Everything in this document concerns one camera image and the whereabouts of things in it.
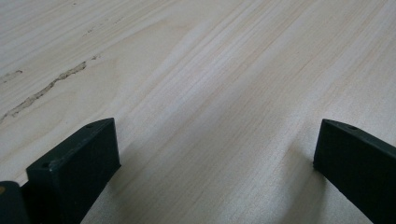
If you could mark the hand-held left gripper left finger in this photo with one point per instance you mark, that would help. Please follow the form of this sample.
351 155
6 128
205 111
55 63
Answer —
77 161

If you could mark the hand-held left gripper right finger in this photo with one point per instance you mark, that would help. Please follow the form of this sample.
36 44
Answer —
358 165

